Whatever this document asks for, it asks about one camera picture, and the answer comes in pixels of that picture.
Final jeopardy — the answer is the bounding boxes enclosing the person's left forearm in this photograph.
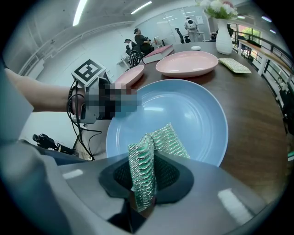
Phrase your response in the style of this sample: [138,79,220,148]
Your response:
[4,68,85,113]

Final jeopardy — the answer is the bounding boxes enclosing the yellow green sponge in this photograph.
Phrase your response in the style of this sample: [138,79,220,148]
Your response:
[218,57,252,74]

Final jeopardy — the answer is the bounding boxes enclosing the red hardcover book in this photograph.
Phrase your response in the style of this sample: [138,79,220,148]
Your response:
[141,45,175,64]

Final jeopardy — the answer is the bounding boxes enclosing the black bracelet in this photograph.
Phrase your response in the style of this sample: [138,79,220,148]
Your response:
[66,87,76,116]

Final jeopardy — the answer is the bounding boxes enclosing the black metal railing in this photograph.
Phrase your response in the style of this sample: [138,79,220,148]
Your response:
[231,22,294,92]

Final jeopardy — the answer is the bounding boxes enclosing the white vase with flowers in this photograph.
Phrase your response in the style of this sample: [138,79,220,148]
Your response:
[196,0,238,20]

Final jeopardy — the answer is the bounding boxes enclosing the wooden desk white legs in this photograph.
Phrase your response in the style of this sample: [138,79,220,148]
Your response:
[237,39,294,76]

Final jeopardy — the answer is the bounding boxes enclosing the pink plate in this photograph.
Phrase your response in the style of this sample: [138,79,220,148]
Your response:
[113,64,145,89]
[155,50,219,78]

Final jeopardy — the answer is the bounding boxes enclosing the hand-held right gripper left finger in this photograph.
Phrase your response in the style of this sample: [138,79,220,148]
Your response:
[57,156,134,233]

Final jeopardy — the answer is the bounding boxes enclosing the blue plate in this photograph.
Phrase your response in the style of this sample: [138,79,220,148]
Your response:
[105,79,229,168]

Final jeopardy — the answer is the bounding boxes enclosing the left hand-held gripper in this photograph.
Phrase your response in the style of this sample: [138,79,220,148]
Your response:
[70,59,139,125]

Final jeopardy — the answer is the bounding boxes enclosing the green patterned sponge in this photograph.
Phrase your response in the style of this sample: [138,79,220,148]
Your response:
[127,123,191,213]

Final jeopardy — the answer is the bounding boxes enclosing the white ceramic vase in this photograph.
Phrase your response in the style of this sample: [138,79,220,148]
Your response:
[215,18,233,55]

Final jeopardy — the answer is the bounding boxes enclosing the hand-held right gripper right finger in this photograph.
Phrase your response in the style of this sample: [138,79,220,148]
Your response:
[147,153,268,235]

